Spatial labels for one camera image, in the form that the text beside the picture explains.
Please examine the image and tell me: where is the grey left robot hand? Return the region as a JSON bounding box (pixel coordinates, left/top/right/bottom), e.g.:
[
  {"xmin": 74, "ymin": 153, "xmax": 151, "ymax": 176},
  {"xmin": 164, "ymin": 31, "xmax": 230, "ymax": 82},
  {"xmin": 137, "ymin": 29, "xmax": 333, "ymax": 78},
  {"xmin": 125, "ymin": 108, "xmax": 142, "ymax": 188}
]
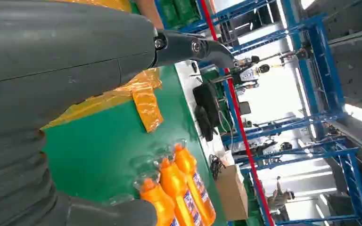
[{"xmin": 0, "ymin": 0, "xmax": 235, "ymax": 226}]

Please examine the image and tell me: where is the orange drink bottle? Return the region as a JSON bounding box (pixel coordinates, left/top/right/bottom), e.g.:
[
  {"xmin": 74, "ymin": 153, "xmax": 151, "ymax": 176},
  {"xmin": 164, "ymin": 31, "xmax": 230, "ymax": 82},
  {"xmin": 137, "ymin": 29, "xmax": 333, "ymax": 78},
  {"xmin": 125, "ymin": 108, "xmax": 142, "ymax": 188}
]
[
  {"xmin": 159, "ymin": 157, "xmax": 204, "ymax": 226},
  {"xmin": 172, "ymin": 138, "xmax": 216, "ymax": 226},
  {"xmin": 133, "ymin": 176, "xmax": 180, "ymax": 226}
]

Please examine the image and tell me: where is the yellow plastic sheet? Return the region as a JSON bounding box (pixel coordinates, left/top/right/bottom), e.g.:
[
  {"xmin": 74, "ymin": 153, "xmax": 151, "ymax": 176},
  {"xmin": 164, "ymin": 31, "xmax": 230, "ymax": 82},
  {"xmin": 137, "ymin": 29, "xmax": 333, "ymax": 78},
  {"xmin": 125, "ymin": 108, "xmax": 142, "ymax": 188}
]
[{"xmin": 40, "ymin": 0, "xmax": 165, "ymax": 133}]

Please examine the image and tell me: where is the green table mat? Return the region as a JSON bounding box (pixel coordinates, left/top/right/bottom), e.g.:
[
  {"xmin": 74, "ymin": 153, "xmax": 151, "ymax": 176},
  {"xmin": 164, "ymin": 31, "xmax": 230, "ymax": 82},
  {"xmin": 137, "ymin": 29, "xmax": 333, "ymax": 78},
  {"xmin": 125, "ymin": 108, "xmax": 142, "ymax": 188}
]
[{"xmin": 42, "ymin": 64, "xmax": 229, "ymax": 226}]

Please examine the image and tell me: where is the green crate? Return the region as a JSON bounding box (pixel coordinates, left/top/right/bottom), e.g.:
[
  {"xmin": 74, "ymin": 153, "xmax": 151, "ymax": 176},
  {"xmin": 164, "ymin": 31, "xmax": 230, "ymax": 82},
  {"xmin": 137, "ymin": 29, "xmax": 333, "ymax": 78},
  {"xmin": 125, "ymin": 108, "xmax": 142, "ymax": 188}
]
[{"xmin": 158, "ymin": 0, "xmax": 201, "ymax": 28}]

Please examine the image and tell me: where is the white table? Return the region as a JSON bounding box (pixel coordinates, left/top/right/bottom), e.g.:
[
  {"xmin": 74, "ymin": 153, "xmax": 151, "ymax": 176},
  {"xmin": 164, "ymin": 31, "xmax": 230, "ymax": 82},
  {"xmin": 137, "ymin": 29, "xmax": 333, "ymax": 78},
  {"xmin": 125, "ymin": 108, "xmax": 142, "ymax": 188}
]
[{"xmin": 174, "ymin": 60, "xmax": 241, "ymax": 175}]

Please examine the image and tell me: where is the black carrying case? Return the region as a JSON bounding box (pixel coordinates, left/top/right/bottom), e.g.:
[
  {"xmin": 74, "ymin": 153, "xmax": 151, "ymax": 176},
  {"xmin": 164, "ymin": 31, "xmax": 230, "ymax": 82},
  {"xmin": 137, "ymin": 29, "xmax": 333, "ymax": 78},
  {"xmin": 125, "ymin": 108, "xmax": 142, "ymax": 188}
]
[{"xmin": 192, "ymin": 82, "xmax": 221, "ymax": 128}]

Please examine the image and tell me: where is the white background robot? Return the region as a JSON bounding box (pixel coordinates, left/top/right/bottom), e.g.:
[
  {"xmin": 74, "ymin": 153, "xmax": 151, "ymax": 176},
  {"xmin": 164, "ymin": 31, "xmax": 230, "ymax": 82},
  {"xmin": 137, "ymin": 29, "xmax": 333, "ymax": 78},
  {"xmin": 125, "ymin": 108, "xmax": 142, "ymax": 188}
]
[{"xmin": 232, "ymin": 55, "xmax": 271, "ymax": 94}]

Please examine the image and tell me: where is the red pole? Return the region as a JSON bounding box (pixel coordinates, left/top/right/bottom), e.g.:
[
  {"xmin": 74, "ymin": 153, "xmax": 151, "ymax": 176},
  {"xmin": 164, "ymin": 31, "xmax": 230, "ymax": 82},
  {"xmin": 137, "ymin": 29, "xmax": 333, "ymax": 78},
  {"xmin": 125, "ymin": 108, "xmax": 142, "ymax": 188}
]
[{"xmin": 199, "ymin": 0, "xmax": 276, "ymax": 226}]

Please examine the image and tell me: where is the brown cardboard box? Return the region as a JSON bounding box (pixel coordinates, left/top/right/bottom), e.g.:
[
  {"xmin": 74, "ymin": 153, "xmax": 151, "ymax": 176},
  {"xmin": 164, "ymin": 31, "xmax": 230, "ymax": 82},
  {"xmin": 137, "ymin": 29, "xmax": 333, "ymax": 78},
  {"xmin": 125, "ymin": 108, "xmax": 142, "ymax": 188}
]
[{"xmin": 214, "ymin": 164, "xmax": 250, "ymax": 222}]

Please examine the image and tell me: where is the distant person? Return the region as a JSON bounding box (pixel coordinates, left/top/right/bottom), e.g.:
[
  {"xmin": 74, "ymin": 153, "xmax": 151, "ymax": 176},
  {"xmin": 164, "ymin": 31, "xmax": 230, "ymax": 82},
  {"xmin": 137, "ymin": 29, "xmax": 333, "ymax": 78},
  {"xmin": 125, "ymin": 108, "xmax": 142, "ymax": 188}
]
[{"xmin": 267, "ymin": 176, "xmax": 296, "ymax": 213}]

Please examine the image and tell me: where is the black cable bundle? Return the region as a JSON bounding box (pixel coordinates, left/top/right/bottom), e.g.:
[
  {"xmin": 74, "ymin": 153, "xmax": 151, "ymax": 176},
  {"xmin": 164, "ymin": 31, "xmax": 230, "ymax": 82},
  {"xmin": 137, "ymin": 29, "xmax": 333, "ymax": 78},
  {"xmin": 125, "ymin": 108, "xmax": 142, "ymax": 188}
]
[{"xmin": 208, "ymin": 154, "xmax": 227, "ymax": 181}]

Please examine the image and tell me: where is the blue steel frame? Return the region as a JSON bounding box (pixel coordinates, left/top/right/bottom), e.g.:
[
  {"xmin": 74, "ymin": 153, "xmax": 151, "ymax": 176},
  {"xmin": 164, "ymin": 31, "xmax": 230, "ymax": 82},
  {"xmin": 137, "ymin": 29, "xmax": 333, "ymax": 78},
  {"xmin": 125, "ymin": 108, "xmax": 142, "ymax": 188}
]
[{"xmin": 154, "ymin": 0, "xmax": 362, "ymax": 226}]

